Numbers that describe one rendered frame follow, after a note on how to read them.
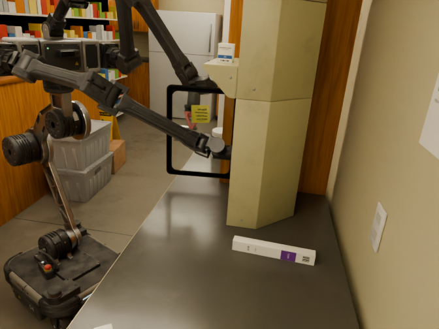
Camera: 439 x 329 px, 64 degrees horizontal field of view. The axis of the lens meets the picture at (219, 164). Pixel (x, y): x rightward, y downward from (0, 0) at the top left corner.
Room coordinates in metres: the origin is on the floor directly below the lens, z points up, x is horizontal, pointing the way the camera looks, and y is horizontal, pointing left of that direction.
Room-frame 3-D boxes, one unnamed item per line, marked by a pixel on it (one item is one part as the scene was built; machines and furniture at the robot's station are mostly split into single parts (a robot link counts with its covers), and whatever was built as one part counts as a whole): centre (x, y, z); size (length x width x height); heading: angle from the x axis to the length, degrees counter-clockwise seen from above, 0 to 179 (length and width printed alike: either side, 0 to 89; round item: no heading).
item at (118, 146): (3.77, 1.31, 0.14); 0.41 x 0.32 x 0.28; 178
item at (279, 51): (1.26, -0.19, 1.33); 0.32 x 0.25 x 0.77; 172
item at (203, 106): (1.43, 0.08, 1.19); 0.30 x 0.01 x 0.40; 87
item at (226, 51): (1.24, 0.00, 1.54); 0.05 x 0.05 x 0.06; 82
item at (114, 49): (1.79, 0.55, 1.45); 0.09 x 0.08 x 0.12; 145
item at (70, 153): (3.16, 1.35, 0.49); 0.60 x 0.42 x 0.33; 172
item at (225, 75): (1.28, -0.01, 1.46); 0.32 x 0.12 x 0.10; 172
